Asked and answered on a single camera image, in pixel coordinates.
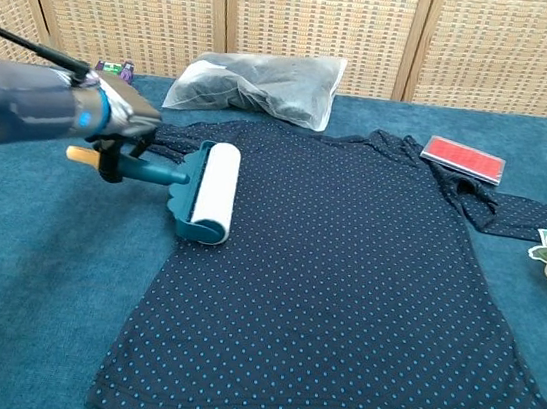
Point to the navy polka dot shirt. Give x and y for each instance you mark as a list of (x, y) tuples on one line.
[(325, 272)]

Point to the teal plush table cloth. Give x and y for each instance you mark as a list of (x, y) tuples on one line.
[(31, 283)]

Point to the translucent bag of dark clothes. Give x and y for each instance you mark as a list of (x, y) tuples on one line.
[(259, 86)]

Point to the purple printed packet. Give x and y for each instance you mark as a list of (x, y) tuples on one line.
[(120, 69)]

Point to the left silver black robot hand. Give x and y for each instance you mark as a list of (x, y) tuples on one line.
[(124, 114)]

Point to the woven rattan folding screen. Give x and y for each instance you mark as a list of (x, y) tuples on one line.
[(297, 21)]

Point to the clear case with red pad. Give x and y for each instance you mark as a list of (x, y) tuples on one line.
[(462, 158)]

